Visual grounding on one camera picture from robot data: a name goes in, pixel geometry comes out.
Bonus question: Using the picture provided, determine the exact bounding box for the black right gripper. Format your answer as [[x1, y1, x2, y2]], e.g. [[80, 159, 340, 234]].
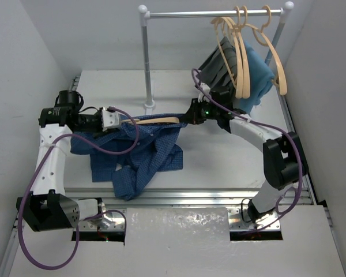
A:
[[182, 97, 220, 124]]

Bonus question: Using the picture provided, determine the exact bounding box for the beige plastic hanger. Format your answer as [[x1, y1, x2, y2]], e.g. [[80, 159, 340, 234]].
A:
[[134, 117, 180, 125]]

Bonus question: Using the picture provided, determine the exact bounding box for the blue plaid shirt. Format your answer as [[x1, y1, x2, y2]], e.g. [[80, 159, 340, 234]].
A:
[[70, 123, 186, 200]]

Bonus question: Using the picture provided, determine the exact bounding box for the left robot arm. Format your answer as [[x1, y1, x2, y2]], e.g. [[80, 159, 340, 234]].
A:
[[17, 91, 103, 232]]

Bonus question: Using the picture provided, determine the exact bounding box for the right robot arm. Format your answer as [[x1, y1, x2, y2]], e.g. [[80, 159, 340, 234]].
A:
[[179, 87, 309, 223]]

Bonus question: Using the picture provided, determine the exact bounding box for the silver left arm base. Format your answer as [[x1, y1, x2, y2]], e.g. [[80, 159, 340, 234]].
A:
[[82, 197, 127, 231]]

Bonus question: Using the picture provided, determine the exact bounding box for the beige hanger with grey cloth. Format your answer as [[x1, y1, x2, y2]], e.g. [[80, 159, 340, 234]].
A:
[[211, 17, 237, 89]]

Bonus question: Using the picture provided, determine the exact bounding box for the empty beige hanger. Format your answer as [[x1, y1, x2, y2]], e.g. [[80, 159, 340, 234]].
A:
[[244, 5, 288, 96]]

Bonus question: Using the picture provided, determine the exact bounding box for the grey cloth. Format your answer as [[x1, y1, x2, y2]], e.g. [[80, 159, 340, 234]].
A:
[[198, 46, 237, 88]]

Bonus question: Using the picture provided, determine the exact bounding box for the light blue cloth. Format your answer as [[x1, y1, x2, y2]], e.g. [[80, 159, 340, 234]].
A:
[[238, 41, 275, 114]]

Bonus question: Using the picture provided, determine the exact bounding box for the white clothes rack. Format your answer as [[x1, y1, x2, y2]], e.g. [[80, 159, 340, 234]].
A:
[[138, 1, 294, 114]]

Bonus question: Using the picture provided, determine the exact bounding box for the white foam cover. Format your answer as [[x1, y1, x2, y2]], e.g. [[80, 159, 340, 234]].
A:
[[125, 208, 230, 246]]

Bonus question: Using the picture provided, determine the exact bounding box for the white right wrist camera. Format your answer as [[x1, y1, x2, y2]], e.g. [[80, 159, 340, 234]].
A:
[[197, 83, 211, 102]]

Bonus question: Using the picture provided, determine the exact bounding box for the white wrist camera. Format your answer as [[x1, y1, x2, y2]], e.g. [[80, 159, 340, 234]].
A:
[[101, 107, 121, 131], [197, 83, 211, 102]]

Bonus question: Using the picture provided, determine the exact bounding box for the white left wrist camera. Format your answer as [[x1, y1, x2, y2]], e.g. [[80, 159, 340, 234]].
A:
[[101, 107, 121, 131]]

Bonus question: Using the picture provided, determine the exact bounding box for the aluminium rail frame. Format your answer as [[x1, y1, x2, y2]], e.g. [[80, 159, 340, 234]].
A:
[[0, 73, 318, 277]]

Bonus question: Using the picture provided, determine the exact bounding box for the black right base cable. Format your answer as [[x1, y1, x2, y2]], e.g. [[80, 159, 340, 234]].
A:
[[239, 197, 256, 224]]

